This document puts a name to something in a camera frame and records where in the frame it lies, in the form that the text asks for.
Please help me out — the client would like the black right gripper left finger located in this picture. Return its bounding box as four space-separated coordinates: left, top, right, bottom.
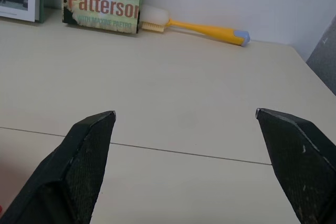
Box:
0 110 117 224

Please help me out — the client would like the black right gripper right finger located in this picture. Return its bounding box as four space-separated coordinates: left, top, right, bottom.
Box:
255 108 336 224

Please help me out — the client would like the James Patterson paperback book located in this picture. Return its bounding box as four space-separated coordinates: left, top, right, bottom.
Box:
61 0 144 35

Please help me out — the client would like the yellow handled scrub brush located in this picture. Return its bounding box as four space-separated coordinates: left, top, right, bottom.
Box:
141 5 250 47

